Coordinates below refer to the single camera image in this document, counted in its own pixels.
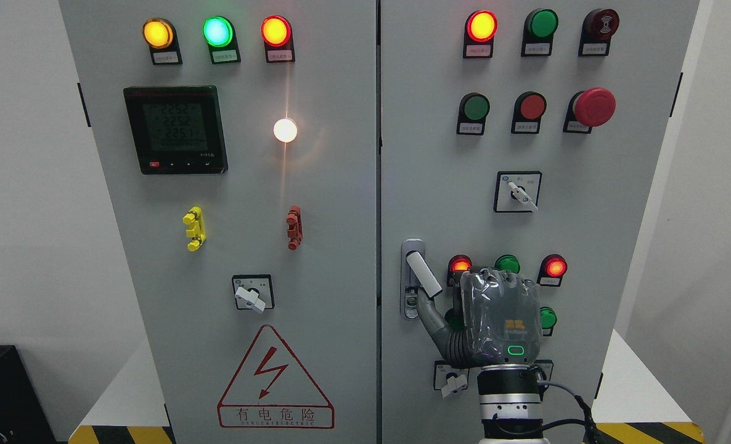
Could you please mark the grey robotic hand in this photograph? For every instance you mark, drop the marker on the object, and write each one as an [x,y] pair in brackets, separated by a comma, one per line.
[502,321]

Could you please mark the silver door lock handle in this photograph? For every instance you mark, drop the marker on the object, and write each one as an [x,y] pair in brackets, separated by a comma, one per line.
[418,284]

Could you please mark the grey right cabinet door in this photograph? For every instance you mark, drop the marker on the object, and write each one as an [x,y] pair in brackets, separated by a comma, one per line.
[439,186]

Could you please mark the grey cabinet door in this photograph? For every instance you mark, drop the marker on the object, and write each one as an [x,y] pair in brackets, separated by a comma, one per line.
[439,186]
[325,291]

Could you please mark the grey left cabinet door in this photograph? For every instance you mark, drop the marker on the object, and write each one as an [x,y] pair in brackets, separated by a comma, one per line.
[325,291]

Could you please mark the green push button lower right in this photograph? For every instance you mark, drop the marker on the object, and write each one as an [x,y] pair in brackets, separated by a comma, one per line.
[548,318]

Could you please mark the green indicator lower middle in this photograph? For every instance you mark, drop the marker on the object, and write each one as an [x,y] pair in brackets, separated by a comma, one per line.
[508,263]

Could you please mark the lit red indicator lower left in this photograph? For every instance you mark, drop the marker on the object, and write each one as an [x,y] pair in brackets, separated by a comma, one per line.
[456,268]

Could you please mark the lit red indicator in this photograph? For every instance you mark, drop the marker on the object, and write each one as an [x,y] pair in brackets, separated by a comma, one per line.
[456,268]
[551,271]

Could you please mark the lit red indicator lower right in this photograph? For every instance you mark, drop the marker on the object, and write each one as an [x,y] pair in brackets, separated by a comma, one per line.
[551,271]

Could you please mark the white platform with hazard stripes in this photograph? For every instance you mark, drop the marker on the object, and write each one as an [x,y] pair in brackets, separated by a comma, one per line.
[631,406]

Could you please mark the green push button upper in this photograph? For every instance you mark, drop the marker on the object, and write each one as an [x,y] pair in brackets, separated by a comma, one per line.
[473,110]

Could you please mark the red push button upper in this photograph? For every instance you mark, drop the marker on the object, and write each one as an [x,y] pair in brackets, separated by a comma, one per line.
[528,110]

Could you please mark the red terminal clip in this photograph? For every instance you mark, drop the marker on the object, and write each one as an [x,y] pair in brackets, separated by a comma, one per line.
[294,227]

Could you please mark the red emergency stop mushroom button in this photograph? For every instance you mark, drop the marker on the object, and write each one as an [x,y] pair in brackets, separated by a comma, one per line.
[588,109]

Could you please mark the red electric danger warning sign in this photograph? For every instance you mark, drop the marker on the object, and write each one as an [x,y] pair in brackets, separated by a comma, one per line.
[271,388]

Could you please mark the white lit indicator lamp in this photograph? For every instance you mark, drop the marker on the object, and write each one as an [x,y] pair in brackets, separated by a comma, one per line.
[285,130]

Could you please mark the orange red indicator light right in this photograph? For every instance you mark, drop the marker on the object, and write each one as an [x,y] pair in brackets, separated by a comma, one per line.
[479,34]

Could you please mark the orange red indicator light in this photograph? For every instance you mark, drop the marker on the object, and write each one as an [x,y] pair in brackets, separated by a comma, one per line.
[479,34]
[278,38]

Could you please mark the green indicator light top right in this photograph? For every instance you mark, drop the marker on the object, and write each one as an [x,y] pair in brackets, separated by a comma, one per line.
[538,31]

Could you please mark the dark red buzzer alarm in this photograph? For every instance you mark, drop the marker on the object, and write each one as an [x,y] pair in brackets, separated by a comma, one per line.
[598,27]

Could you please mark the yellow terminal clip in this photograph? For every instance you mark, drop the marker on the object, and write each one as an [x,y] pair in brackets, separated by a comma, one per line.
[195,228]

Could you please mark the orange red indicator light left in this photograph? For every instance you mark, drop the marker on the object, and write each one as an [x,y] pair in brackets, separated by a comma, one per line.
[278,38]

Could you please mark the black digital power meter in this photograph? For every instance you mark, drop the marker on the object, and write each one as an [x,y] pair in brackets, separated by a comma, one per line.
[177,130]

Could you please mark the green lit indicator light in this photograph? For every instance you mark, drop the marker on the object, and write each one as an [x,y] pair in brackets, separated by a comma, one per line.
[221,40]

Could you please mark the yellow indicator light top left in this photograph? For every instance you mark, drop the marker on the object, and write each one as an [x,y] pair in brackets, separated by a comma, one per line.
[160,35]

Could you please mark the black box bottom left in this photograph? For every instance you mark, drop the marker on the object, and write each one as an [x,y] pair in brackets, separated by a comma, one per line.
[22,419]

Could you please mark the bottom black knob selector switch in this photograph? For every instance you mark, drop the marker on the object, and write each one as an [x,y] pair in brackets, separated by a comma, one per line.
[544,369]

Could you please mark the bottom left white rotary switch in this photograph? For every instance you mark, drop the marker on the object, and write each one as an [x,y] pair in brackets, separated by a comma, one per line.
[448,380]

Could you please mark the upper right rotary switch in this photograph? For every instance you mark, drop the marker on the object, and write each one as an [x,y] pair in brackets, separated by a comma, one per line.
[517,191]

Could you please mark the left door rotary switch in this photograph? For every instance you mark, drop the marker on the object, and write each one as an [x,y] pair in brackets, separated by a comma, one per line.
[253,292]

